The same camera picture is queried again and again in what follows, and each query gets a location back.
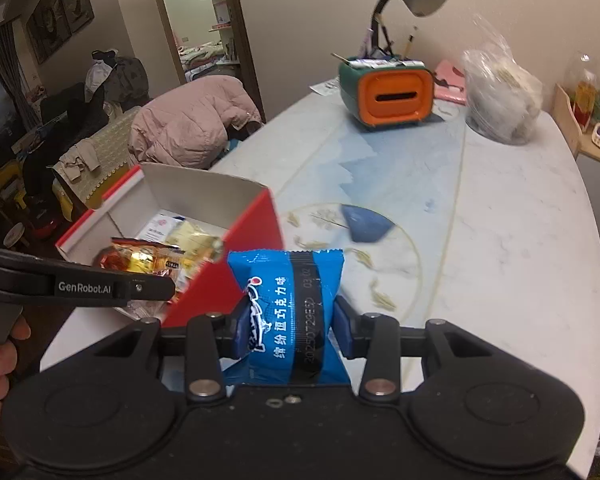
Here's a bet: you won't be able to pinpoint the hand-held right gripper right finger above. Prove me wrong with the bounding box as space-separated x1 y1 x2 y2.
330 296 496 406

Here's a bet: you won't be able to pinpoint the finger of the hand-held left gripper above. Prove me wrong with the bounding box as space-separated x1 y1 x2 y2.
128 274 177 307

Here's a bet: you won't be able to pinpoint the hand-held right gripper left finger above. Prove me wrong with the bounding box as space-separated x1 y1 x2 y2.
92 307 253 406

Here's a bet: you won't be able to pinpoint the orange yellow chip packet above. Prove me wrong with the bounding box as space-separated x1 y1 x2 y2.
92 237 181 281

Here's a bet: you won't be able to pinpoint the dark blue snack packet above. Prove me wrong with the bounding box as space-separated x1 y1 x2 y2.
227 249 349 386

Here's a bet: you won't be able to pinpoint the white snack packet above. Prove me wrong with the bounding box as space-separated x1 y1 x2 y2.
139 212 186 241

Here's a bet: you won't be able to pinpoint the cream snack packet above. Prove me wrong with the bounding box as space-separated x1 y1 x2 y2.
167 219 226 261

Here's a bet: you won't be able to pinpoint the red cardboard box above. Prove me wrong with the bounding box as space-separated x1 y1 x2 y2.
54 162 284 331

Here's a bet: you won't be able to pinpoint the cream cushion cover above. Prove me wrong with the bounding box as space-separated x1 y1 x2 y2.
52 107 141 211

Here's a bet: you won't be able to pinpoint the pink padded jacket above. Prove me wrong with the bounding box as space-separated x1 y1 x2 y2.
128 74 264 169

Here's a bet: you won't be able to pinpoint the dark clothes pile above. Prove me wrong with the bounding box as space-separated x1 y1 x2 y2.
84 49 149 111

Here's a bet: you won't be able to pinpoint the green orange tissue box organizer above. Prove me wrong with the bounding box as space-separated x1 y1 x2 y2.
337 54 436 129

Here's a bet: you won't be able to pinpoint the paper leaflet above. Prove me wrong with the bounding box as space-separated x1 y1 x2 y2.
309 78 341 96

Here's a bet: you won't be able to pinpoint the pink notebook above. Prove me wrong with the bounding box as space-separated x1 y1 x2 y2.
432 59 469 106

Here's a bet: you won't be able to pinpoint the clear plastic bag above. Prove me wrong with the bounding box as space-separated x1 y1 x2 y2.
462 14 544 146

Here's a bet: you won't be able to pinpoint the wooden grey cabinet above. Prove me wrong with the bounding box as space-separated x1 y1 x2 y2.
552 82 600 221

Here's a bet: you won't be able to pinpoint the bottle of yellow liquid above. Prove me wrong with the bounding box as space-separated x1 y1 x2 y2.
564 52 600 126

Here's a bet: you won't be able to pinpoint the brown door frame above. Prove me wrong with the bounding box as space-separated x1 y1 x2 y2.
145 0 266 124

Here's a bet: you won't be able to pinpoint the dark framed wall pictures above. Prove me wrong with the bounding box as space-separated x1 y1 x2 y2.
25 0 95 64

